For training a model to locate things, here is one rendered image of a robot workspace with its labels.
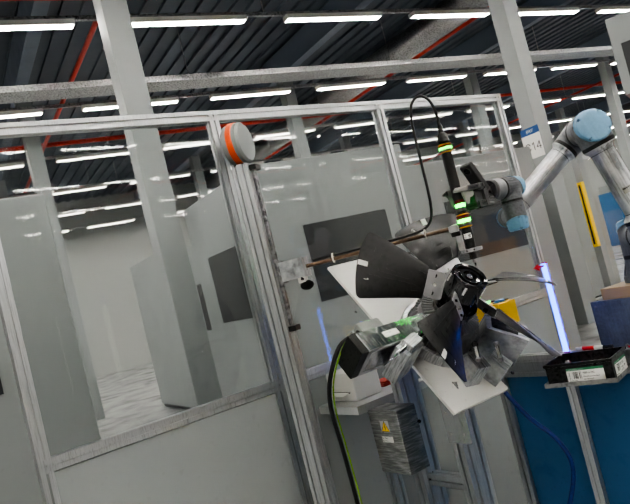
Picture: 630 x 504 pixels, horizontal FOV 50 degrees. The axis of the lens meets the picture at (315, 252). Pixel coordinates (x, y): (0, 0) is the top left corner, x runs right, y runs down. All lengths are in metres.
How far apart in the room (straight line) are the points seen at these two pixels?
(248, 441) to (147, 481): 0.39
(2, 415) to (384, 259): 1.97
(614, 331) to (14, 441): 2.55
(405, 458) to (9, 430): 1.83
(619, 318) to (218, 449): 1.50
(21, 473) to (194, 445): 1.18
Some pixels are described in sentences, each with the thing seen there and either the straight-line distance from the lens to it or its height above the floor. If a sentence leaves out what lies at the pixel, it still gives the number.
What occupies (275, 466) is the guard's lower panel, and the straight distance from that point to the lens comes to 2.60.
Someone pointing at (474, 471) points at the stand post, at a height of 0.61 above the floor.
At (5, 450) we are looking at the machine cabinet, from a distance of 3.42.
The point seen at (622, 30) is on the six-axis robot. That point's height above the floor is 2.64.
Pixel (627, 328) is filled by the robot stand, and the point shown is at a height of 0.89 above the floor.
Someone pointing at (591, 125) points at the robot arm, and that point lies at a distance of 2.53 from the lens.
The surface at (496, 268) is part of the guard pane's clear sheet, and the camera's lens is 3.48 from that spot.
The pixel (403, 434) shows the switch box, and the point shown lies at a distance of 2.37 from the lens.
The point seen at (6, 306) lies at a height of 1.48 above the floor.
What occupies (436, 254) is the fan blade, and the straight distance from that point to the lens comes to 2.33.
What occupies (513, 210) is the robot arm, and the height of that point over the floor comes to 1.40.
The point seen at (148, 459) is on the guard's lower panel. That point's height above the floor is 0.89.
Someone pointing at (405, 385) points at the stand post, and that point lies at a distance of 2.45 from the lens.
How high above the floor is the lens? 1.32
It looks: 2 degrees up
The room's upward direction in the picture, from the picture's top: 14 degrees counter-clockwise
